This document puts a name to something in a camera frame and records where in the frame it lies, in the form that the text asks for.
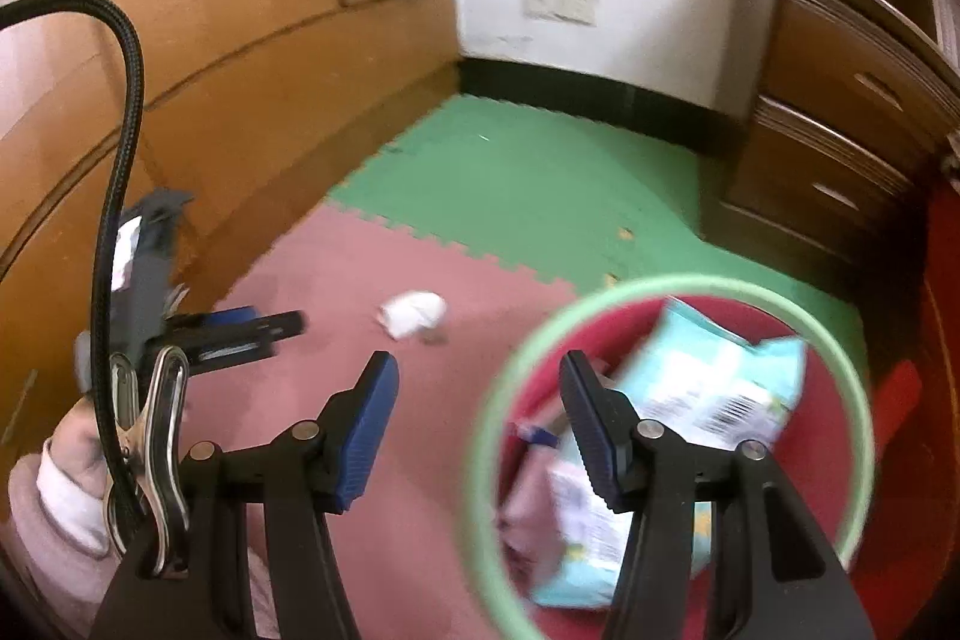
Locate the red bin with green rim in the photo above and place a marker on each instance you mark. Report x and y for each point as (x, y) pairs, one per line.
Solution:
(821, 452)

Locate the metal spring clip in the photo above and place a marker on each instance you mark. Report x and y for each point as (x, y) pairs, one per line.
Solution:
(161, 430)

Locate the crumpled white tissue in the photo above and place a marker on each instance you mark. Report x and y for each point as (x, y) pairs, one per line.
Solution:
(412, 314)

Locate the red bed cover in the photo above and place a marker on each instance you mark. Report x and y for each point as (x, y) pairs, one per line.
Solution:
(922, 422)

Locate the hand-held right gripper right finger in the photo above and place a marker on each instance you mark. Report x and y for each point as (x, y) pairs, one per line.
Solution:
(596, 437)

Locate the white wall switch plate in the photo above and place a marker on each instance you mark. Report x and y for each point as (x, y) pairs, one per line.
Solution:
(540, 3)
(579, 8)

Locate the dark wooden nightstand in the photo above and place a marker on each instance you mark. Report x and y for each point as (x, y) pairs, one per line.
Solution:
(825, 123)

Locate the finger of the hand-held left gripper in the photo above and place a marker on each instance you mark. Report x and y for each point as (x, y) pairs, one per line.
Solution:
(236, 317)
(285, 326)

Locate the pink paper piece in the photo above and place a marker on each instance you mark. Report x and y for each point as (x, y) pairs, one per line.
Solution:
(532, 512)

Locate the light wooden wardrobe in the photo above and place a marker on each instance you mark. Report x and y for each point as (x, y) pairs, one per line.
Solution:
(225, 48)

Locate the pink foam floor mat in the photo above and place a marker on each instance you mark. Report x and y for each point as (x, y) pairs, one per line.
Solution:
(337, 265)

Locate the green foam floor mat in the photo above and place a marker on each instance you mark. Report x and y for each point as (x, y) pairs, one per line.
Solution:
(540, 175)

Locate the light blue wet wipes pack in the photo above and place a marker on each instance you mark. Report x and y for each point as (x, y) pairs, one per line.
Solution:
(697, 377)

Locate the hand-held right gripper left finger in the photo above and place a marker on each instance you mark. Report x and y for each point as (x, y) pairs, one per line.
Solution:
(367, 437)

